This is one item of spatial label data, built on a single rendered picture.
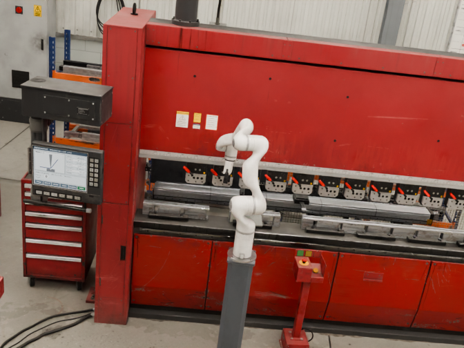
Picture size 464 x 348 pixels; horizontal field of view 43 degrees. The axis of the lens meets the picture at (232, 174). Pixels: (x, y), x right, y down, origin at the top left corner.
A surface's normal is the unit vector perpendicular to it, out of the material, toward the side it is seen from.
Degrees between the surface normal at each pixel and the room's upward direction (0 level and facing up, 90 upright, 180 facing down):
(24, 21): 90
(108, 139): 90
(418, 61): 90
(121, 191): 90
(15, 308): 0
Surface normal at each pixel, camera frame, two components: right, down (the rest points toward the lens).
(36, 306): 0.11, -0.92
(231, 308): -0.07, 0.38
